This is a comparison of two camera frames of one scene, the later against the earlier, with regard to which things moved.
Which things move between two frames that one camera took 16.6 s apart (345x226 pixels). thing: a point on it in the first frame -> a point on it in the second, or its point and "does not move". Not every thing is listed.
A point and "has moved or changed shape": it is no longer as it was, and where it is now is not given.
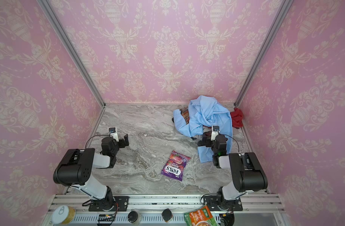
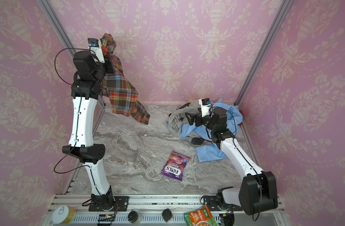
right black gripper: (206, 141) -> (198, 119)
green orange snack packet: (201, 217) does not move
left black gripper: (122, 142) -> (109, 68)
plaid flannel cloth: (184, 112) -> (116, 86)
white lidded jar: (63, 214) does not move
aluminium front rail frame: (263, 210) does not move
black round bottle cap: (167, 215) does not move
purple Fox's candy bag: (173, 167) does not move
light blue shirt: (206, 110) has moved or changed shape
